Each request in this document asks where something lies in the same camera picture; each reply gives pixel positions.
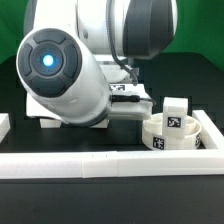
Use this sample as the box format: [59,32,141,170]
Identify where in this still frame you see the white U-shaped fence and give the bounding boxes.
[0,110,224,179]

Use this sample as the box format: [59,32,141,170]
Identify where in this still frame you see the white round stool seat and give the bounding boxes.
[142,113,202,151]

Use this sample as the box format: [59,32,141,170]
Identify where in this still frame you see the white marker sheet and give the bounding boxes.
[110,84,149,103]

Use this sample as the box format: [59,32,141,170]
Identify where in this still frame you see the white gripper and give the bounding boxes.
[108,100,153,120]

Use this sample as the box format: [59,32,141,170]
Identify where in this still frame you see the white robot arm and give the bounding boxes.
[16,0,178,126]

